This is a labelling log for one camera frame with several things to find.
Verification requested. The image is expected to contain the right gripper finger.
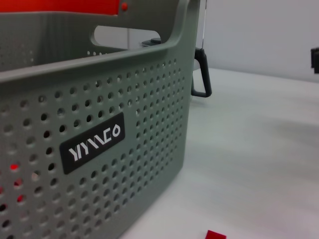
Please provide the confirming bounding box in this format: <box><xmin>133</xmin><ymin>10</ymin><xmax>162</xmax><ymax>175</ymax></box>
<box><xmin>310</xmin><ymin>46</ymin><xmax>319</xmax><ymax>75</ymax></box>

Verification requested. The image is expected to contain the large red toy brick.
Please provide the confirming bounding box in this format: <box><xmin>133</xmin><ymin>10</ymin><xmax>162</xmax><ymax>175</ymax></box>
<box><xmin>0</xmin><ymin>163</ymin><xmax>24</xmax><ymax>211</ymax></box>

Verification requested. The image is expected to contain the grey perforated storage basket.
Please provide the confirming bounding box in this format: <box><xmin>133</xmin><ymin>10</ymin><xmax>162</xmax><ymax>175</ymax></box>
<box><xmin>0</xmin><ymin>0</ymin><xmax>200</xmax><ymax>239</ymax></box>

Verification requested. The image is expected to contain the dark red toy brick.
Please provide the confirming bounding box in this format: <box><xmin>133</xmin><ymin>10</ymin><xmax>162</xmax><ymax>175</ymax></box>
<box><xmin>205</xmin><ymin>230</ymin><xmax>227</xmax><ymax>239</ymax></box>

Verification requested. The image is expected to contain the glass carafe black handle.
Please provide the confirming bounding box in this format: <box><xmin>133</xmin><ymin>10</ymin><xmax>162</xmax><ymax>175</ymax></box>
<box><xmin>141</xmin><ymin>0</ymin><xmax>213</xmax><ymax>98</ymax></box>

